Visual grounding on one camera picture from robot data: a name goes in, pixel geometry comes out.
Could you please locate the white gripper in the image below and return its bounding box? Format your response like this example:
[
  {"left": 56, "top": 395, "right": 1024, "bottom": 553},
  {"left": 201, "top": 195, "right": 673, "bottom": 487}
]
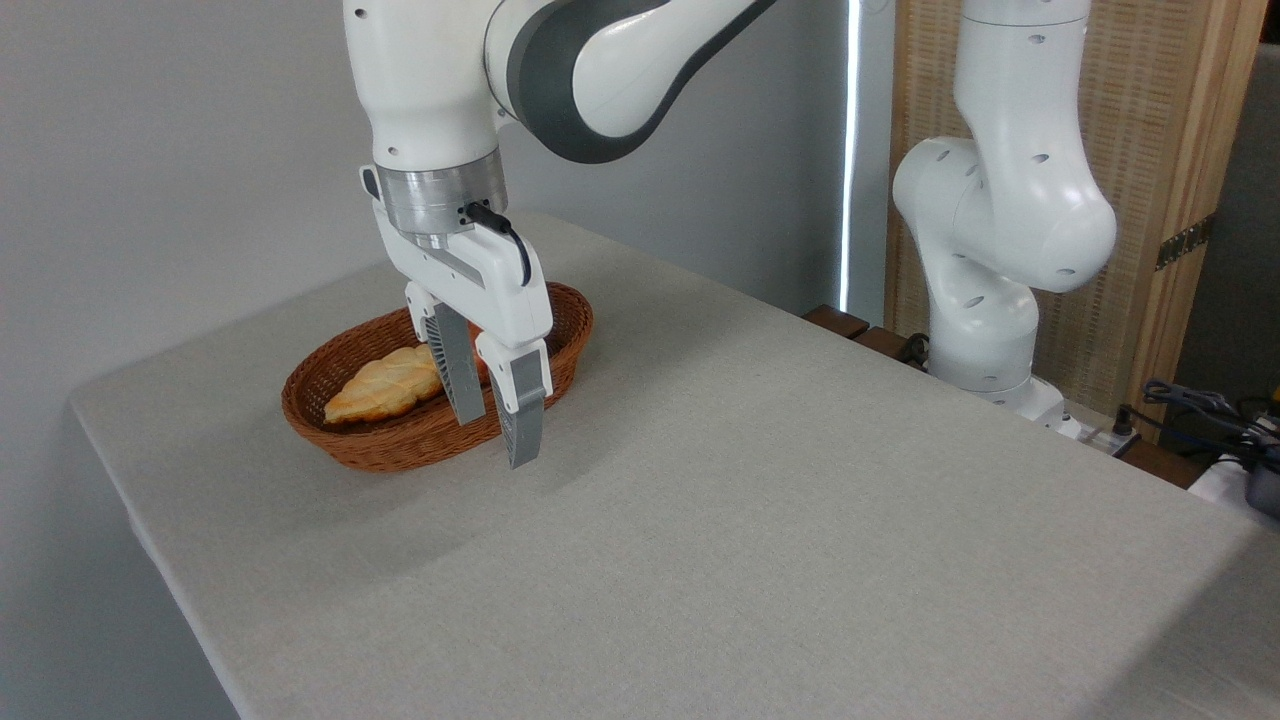
[{"left": 374, "top": 195, "right": 555, "bottom": 470}]

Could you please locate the long braided bread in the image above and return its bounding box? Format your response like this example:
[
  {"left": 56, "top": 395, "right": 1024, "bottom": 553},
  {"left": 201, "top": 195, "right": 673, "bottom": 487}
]
[{"left": 324, "top": 344, "right": 447, "bottom": 425}]

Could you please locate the brown wicker basket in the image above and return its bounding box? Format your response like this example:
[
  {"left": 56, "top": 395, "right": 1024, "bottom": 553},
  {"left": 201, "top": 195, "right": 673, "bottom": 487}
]
[{"left": 281, "top": 281, "right": 595, "bottom": 474}]

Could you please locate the grey tablecloth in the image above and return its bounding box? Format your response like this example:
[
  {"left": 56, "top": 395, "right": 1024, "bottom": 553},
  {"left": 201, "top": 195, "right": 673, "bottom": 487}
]
[{"left": 70, "top": 210, "right": 1280, "bottom": 720}]

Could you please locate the dark wooden slat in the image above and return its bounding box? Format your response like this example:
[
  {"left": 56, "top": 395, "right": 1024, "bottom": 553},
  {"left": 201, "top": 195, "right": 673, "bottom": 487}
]
[
  {"left": 853, "top": 326, "right": 929, "bottom": 369},
  {"left": 803, "top": 305, "right": 871, "bottom": 340}
]

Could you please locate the metal screen hinge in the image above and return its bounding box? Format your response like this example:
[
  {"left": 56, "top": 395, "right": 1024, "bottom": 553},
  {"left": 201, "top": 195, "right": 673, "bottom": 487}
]
[{"left": 1156, "top": 214, "right": 1216, "bottom": 272}]

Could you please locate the wooden rattan folding screen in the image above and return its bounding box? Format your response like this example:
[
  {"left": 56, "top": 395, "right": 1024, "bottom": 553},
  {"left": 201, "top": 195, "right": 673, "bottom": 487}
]
[{"left": 885, "top": 0, "right": 1271, "bottom": 443}]

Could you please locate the dark grey partition panel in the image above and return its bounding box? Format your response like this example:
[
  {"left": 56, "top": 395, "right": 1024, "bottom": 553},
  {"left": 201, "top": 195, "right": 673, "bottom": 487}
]
[{"left": 1174, "top": 40, "right": 1280, "bottom": 426}]

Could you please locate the dark grey device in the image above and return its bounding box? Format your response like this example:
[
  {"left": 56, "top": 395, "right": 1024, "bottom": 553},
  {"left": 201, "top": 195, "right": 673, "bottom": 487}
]
[{"left": 1244, "top": 462, "right": 1280, "bottom": 519}]

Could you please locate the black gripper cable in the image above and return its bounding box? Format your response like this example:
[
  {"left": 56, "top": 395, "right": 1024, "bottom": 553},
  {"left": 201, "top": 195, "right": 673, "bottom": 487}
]
[{"left": 463, "top": 200, "right": 534, "bottom": 288}]

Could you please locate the blue black cable bundle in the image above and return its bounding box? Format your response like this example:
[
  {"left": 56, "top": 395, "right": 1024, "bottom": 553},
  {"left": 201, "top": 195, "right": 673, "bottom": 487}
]
[{"left": 1140, "top": 378, "right": 1280, "bottom": 456}]

